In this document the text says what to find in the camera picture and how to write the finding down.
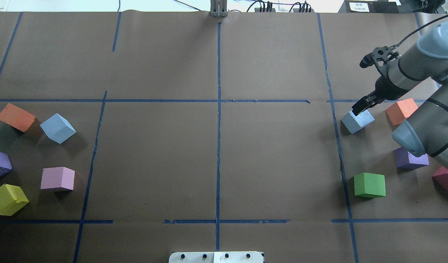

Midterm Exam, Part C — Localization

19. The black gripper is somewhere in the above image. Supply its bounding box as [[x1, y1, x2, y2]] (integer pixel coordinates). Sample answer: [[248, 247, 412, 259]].
[[351, 76, 410, 116]]

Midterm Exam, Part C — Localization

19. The light blue foam block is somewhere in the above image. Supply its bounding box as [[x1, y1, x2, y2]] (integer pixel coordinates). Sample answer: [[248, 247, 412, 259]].
[[40, 113, 76, 144], [341, 110, 375, 134]]

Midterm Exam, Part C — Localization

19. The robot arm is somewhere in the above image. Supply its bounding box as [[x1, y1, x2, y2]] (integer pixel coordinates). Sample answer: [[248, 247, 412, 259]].
[[352, 22, 448, 169]]

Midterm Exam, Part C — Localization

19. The orange foam block right side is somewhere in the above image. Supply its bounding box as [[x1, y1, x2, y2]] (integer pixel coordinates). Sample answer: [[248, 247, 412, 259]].
[[385, 98, 418, 126]]

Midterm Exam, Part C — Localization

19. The orange foam block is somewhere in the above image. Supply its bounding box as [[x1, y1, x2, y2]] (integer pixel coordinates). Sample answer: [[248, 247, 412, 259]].
[[385, 98, 418, 126], [0, 103, 36, 133]]

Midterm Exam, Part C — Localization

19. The purple foam block right side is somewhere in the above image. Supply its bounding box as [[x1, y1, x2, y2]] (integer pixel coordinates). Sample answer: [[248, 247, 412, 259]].
[[394, 148, 429, 170]]

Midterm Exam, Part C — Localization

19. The green foam block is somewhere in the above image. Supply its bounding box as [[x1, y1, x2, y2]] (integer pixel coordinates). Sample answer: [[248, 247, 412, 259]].
[[353, 172, 386, 198]]

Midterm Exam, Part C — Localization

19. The magenta foam block near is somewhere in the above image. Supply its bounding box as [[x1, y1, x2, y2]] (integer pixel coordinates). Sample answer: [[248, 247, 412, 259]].
[[432, 166, 448, 191]]

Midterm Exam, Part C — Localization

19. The pink foam block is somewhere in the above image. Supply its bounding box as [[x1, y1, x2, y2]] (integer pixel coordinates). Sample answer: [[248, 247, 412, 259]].
[[40, 167, 75, 192]]

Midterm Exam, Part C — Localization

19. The orange foam block left side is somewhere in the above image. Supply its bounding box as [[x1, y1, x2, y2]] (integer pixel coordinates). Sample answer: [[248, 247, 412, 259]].
[[0, 103, 36, 133]]

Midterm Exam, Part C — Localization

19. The yellow foam block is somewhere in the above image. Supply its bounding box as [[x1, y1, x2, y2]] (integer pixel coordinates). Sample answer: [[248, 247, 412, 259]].
[[0, 184, 30, 216]]

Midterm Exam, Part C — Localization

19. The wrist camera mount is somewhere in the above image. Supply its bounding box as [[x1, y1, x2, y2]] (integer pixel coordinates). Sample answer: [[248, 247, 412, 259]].
[[359, 46, 400, 68]]

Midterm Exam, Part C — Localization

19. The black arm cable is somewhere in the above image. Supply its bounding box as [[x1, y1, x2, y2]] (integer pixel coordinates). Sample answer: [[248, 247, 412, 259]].
[[390, 11, 448, 50]]

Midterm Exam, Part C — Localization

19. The aluminium frame post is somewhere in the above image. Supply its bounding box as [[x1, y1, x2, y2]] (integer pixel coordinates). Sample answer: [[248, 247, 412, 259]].
[[209, 0, 229, 17]]

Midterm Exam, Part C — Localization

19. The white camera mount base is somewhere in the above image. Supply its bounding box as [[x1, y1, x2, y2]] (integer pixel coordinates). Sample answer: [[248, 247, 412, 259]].
[[168, 251, 265, 263]]

